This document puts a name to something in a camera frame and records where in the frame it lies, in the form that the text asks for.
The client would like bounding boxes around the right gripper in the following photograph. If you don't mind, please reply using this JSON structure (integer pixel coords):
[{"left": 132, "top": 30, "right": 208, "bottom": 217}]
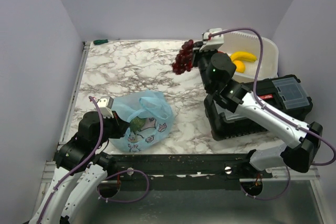
[{"left": 191, "top": 41, "right": 218, "bottom": 91}]

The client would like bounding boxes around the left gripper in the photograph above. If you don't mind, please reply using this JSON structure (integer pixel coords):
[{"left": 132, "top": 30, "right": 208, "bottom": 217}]
[{"left": 93, "top": 110, "right": 131, "bottom": 148}]

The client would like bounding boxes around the dark red fake fruit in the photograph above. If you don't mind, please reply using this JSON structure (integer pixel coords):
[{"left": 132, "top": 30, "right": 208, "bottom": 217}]
[{"left": 172, "top": 39, "right": 194, "bottom": 75}]

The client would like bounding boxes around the green fake melon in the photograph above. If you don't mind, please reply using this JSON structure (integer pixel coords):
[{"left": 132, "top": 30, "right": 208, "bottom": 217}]
[{"left": 130, "top": 116, "right": 146, "bottom": 132}]

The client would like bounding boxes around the yellow fake banana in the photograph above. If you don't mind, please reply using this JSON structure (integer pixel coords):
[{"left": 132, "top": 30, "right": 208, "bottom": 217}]
[{"left": 230, "top": 51, "right": 257, "bottom": 62}]

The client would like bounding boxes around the yellow fake lemon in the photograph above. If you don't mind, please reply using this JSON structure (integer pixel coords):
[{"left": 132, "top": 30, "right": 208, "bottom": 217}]
[{"left": 233, "top": 60, "right": 246, "bottom": 73}]

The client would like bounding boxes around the blue plastic bag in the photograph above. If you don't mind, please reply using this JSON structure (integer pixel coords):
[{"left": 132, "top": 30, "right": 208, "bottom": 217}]
[{"left": 110, "top": 90, "right": 174, "bottom": 153}]

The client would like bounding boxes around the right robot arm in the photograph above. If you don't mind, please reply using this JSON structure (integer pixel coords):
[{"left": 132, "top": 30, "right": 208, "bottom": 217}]
[{"left": 192, "top": 41, "right": 323, "bottom": 178}]

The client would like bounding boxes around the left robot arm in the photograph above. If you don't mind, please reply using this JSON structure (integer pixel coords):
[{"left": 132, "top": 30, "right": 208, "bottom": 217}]
[{"left": 30, "top": 111, "right": 129, "bottom": 223}]

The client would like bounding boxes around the white plastic tub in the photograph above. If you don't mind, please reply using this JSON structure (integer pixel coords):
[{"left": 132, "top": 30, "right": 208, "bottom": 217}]
[{"left": 219, "top": 31, "right": 279, "bottom": 83}]

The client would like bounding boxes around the black tool box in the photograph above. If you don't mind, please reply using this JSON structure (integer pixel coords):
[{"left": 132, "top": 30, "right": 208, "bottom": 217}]
[{"left": 204, "top": 74, "right": 313, "bottom": 141}]

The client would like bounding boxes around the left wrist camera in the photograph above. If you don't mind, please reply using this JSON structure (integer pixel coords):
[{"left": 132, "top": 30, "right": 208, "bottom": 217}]
[{"left": 97, "top": 96, "right": 114, "bottom": 118}]

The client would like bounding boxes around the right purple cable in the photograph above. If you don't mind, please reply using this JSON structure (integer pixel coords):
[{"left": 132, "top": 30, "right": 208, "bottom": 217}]
[{"left": 207, "top": 27, "right": 335, "bottom": 200}]

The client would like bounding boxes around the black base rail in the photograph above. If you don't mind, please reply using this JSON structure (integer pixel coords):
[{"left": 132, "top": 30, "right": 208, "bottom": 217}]
[{"left": 94, "top": 154, "right": 272, "bottom": 191}]

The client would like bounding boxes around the green handled screwdriver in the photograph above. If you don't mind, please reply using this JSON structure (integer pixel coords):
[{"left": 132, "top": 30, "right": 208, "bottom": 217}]
[{"left": 93, "top": 38, "right": 120, "bottom": 45}]

